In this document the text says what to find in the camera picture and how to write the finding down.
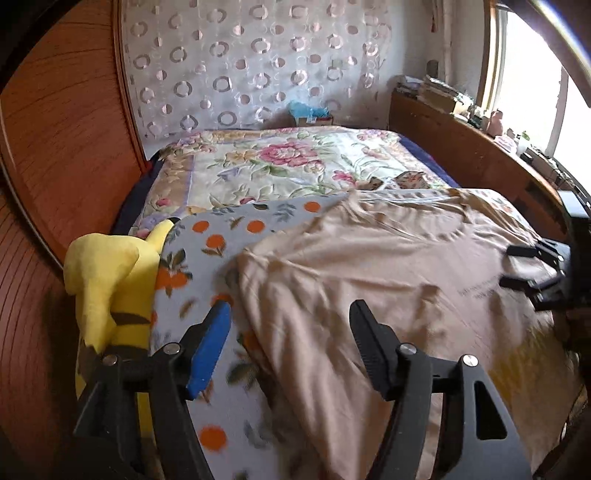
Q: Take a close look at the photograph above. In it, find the stack of books and boxes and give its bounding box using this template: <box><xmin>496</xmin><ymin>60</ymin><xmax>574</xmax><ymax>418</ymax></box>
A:
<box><xmin>394</xmin><ymin>75</ymin><xmax>473</xmax><ymax>115</ymax></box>

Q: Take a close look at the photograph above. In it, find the wooden side cabinet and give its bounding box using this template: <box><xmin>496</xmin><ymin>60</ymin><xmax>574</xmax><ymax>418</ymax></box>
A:
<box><xmin>389</xmin><ymin>92</ymin><xmax>567</xmax><ymax>241</ymax></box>

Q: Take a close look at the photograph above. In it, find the circle-pattern sheer curtain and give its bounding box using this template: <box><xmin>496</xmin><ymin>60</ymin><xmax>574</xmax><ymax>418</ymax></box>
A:
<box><xmin>122</xmin><ymin>1</ymin><xmax>393</xmax><ymax>146</ymax></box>

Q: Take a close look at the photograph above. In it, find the wooden louvered wardrobe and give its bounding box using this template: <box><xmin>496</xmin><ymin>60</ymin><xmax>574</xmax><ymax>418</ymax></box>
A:
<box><xmin>1</xmin><ymin>1</ymin><xmax>146</xmax><ymax>479</ymax></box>

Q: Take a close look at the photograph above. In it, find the floral quilt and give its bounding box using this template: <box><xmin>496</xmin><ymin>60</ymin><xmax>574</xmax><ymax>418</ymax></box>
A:
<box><xmin>129</xmin><ymin>126</ymin><xmax>450</xmax><ymax>238</ymax></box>

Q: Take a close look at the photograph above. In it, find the pink figurine bottle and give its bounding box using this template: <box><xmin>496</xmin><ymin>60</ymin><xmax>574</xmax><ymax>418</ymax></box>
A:
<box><xmin>486</xmin><ymin>110</ymin><xmax>504</xmax><ymax>138</ymax></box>

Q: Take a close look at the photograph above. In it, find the yellow plush toy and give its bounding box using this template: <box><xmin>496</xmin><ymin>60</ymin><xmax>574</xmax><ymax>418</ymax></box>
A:
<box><xmin>63</xmin><ymin>217</ymin><xmax>177</xmax><ymax>439</ymax></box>

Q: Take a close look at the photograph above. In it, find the beige printed t-shirt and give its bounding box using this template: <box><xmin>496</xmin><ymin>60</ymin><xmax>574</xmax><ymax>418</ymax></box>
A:
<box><xmin>238</xmin><ymin>190</ymin><xmax>581</xmax><ymax>479</ymax></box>

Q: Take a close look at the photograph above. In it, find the window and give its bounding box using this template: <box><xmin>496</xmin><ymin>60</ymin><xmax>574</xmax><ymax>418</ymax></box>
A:
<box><xmin>493</xmin><ymin>1</ymin><xmax>590</xmax><ymax>187</ymax></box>

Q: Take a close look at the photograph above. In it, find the blue tissue box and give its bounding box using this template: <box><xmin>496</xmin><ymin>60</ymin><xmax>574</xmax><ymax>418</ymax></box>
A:
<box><xmin>288</xmin><ymin>101</ymin><xmax>334</xmax><ymax>127</ymax></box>

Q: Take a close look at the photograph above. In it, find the orange-print white bedsheet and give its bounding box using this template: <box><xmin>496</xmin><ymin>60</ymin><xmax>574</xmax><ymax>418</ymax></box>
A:
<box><xmin>151</xmin><ymin>192</ymin><xmax>353</xmax><ymax>479</ymax></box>

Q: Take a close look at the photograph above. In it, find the navy blue blanket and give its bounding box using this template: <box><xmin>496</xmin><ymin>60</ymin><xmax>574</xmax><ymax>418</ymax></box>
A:
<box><xmin>399</xmin><ymin>135</ymin><xmax>460</xmax><ymax>188</ymax></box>

